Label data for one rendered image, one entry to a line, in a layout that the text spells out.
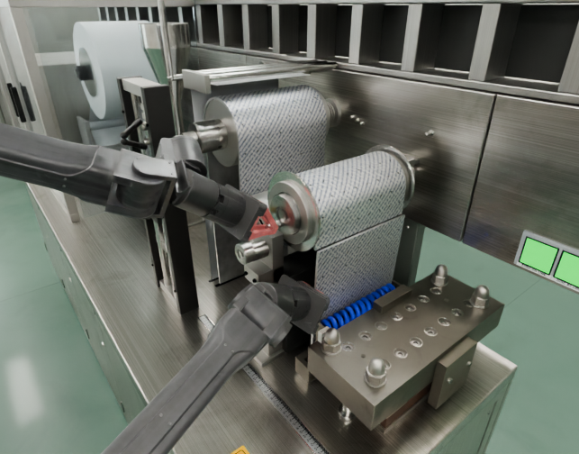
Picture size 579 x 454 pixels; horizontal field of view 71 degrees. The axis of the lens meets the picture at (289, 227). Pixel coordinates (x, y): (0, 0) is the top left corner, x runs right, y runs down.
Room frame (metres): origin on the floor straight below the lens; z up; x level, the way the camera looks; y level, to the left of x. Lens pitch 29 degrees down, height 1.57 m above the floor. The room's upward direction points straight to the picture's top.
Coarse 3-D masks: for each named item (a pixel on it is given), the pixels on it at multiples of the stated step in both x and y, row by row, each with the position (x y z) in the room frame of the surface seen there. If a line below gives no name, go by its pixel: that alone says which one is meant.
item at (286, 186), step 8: (280, 184) 0.66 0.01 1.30; (288, 184) 0.64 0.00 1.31; (272, 192) 0.68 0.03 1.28; (280, 192) 0.66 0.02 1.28; (288, 192) 0.64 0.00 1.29; (296, 192) 0.62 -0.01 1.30; (296, 200) 0.62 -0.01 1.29; (304, 200) 0.61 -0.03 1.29; (304, 208) 0.60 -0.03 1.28; (304, 216) 0.60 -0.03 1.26; (304, 224) 0.60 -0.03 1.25; (304, 232) 0.60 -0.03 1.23; (288, 240) 0.64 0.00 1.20; (296, 240) 0.62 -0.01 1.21; (304, 240) 0.61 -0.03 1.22
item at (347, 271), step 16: (384, 224) 0.70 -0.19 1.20; (400, 224) 0.73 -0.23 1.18; (352, 240) 0.65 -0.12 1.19; (368, 240) 0.68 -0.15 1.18; (384, 240) 0.71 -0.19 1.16; (400, 240) 0.74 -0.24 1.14; (320, 256) 0.60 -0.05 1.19; (336, 256) 0.62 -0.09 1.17; (352, 256) 0.65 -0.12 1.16; (368, 256) 0.68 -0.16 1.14; (384, 256) 0.72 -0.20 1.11; (320, 272) 0.60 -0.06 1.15; (336, 272) 0.63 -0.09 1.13; (352, 272) 0.66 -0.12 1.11; (368, 272) 0.69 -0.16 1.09; (384, 272) 0.72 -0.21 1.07; (320, 288) 0.60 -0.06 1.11; (336, 288) 0.63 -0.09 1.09; (352, 288) 0.66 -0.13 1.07; (368, 288) 0.69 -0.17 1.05; (336, 304) 0.64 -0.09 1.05; (320, 320) 0.61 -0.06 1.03
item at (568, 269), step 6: (564, 252) 0.58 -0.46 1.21; (564, 258) 0.58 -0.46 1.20; (570, 258) 0.57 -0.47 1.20; (576, 258) 0.56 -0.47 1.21; (564, 264) 0.57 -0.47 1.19; (570, 264) 0.57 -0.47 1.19; (576, 264) 0.56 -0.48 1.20; (558, 270) 0.58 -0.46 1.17; (564, 270) 0.57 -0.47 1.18; (570, 270) 0.56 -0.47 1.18; (576, 270) 0.56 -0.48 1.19; (558, 276) 0.57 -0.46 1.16; (564, 276) 0.57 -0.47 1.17; (570, 276) 0.56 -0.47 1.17; (576, 276) 0.56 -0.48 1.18; (570, 282) 0.56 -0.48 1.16; (576, 282) 0.55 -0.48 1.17
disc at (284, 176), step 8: (280, 176) 0.67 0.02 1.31; (288, 176) 0.65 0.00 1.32; (296, 176) 0.64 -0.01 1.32; (272, 184) 0.69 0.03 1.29; (296, 184) 0.64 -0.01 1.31; (304, 184) 0.62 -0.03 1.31; (304, 192) 0.62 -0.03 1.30; (312, 200) 0.60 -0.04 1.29; (312, 208) 0.60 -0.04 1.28; (312, 216) 0.60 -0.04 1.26; (312, 224) 0.60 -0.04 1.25; (320, 224) 0.59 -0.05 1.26; (296, 232) 0.64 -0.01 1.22; (312, 232) 0.60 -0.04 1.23; (312, 240) 0.60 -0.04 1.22; (296, 248) 0.63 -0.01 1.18; (304, 248) 0.62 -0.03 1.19
